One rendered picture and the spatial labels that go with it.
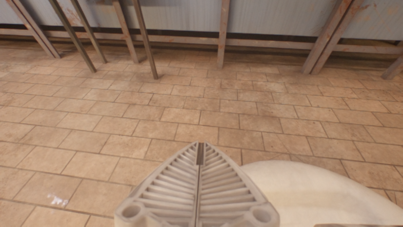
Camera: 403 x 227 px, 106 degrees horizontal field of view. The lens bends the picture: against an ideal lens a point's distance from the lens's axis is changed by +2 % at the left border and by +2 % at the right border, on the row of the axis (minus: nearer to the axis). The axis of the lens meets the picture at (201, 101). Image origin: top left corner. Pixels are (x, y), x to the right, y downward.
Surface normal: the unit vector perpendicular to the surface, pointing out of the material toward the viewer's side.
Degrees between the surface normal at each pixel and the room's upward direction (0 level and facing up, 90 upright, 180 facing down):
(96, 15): 90
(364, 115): 0
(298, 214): 0
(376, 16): 90
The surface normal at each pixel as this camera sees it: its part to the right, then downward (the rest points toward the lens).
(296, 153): 0.00, -0.71
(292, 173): 0.00, -0.87
